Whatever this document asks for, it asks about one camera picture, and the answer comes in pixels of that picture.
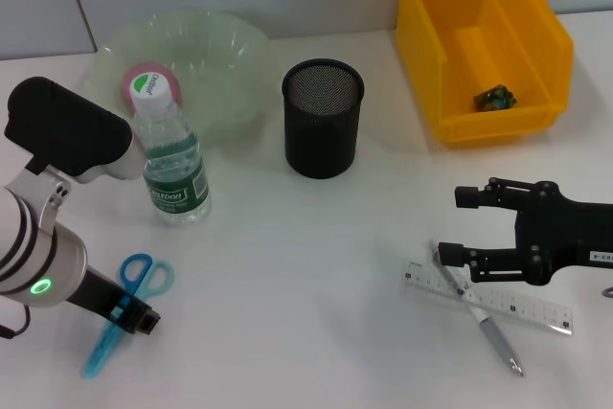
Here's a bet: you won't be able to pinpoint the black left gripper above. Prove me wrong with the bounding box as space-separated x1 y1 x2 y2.
66 268 163 336

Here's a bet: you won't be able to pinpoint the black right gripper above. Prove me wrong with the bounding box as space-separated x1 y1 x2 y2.
438 177 613 286

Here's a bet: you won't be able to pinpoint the blue scissors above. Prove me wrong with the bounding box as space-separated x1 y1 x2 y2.
80 252 175 379

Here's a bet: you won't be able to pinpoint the clear plastic ruler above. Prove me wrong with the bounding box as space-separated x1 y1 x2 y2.
401 260 575 337

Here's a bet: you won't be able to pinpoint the green plastic wrapper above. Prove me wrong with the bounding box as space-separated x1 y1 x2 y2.
473 85 519 111

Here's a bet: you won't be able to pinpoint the clear green-label water bottle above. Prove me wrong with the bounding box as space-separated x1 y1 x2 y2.
129 68 213 227

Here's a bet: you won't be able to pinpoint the pink peach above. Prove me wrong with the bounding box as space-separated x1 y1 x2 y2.
121 62 184 112

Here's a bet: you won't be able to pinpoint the white grey pen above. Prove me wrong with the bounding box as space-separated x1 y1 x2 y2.
428 241 525 378

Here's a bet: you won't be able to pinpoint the black mesh pen holder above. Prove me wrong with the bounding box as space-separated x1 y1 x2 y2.
281 58 366 181

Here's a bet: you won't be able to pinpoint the translucent green fruit plate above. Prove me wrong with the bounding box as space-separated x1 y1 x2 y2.
89 9 284 148

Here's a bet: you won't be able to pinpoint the yellow plastic bin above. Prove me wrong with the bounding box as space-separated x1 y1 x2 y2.
395 0 575 145

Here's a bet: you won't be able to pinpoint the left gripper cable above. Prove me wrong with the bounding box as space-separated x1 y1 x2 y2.
0 306 33 340

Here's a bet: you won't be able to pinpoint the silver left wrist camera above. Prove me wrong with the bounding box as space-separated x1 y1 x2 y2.
3 76 146 185

